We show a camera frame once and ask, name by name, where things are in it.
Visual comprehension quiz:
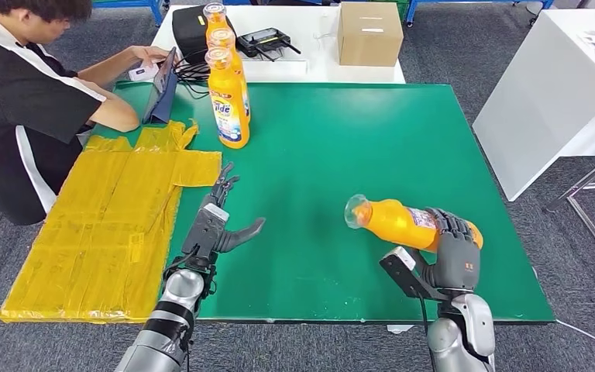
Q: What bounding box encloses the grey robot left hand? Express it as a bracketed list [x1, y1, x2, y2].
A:
[202, 162, 267, 253]

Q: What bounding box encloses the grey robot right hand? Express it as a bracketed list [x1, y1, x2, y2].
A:
[420, 206, 482, 294]

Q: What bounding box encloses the orange detergent bottle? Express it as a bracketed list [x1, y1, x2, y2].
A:
[343, 194, 484, 253]
[202, 2, 229, 32]
[204, 46, 251, 150]
[208, 26, 252, 124]

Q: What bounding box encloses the tablet in blue case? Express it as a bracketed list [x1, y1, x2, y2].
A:
[142, 46, 179, 125]

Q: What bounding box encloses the green table mat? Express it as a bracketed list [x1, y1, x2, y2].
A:
[91, 81, 555, 325]

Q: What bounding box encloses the flat white box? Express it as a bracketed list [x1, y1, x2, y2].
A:
[246, 57, 309, 78]

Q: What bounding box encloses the black remote controller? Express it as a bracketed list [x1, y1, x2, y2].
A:
[236, 28, 302, 61]

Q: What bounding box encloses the yellow taped cardboard sheet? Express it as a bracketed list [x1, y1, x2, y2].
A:
[0, 120, 222, 325]

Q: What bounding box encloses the black zipped carry case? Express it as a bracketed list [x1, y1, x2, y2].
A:
[172, 5, 237, 65]

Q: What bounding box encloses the white side table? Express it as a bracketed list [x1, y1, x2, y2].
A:
[472, 8, 595, 202]

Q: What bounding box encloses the brown cardboard box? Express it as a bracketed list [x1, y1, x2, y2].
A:
[336, 1, 404, 67]

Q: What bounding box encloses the person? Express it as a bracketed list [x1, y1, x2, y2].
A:
[0, 0, 171, 227]

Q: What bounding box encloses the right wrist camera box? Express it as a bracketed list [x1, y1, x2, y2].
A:
[378, 246, 450, 301]

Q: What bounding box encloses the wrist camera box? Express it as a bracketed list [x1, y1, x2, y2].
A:
[378, 246, 450, 301]
[181, 202, 231, 264]

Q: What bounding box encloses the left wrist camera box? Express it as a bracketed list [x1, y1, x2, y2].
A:
[181, 202, 231, 264]

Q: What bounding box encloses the black coiled cable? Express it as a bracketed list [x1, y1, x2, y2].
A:
[173, 50, 212, 98]

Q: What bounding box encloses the grey metal table frame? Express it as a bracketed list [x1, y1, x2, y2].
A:
[543, 146, 595, 281]

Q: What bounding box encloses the blue metal frame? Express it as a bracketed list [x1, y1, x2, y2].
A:
[91, 0, 165, 26]

